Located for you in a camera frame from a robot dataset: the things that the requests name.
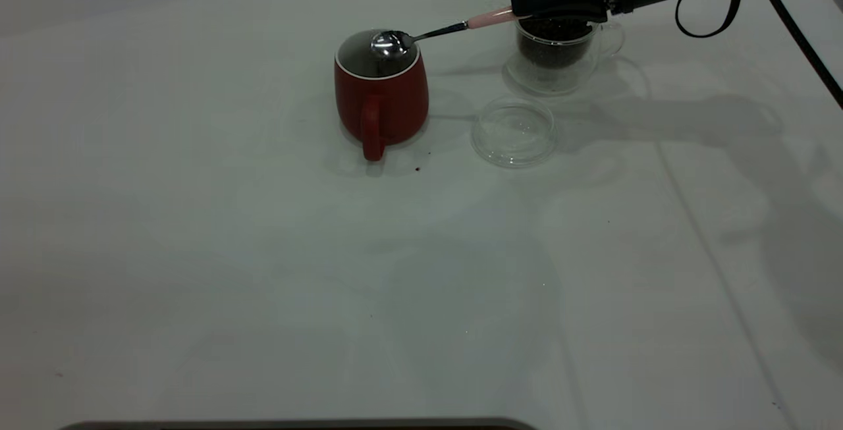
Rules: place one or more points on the red ceramic mug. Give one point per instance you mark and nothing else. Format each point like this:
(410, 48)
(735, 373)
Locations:
(395, 104)

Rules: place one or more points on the dark coffee beans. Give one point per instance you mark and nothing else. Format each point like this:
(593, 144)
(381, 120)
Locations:
(555, 41)

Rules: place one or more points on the clear glass cup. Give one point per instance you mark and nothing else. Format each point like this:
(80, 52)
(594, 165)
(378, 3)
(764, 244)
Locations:
(560, 74)

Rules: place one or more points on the clear glass dish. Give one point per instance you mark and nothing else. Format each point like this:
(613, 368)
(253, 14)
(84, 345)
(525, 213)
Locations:
(514, 147)

